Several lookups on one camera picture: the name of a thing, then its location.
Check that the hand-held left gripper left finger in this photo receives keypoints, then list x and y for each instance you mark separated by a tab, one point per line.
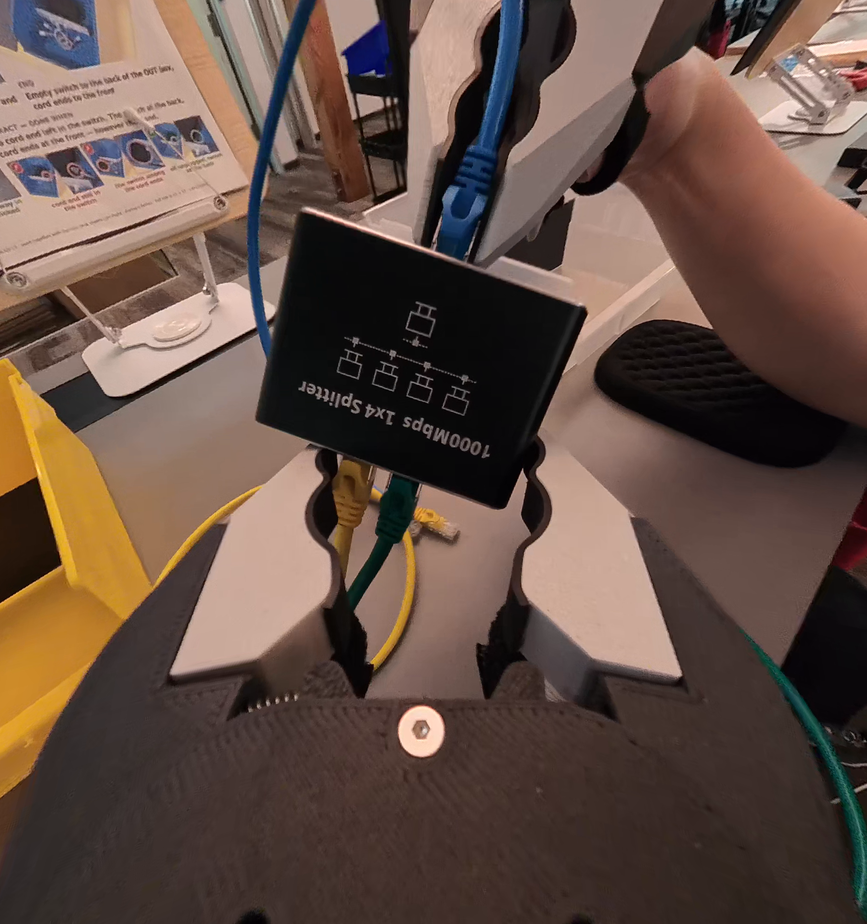
260	592

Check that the black mesh pad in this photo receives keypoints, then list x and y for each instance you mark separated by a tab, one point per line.
693	390

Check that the yellow plastic bin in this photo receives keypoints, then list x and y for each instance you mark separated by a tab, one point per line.
36	650

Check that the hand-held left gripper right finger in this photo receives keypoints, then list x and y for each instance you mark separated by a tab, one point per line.
592	599

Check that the person's right forearm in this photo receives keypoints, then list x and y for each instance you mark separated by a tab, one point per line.
765	252

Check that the black ethernet splitter box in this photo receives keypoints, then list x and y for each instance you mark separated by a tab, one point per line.
318	289

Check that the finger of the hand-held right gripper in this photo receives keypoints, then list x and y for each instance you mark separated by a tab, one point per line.
607	43
441	65

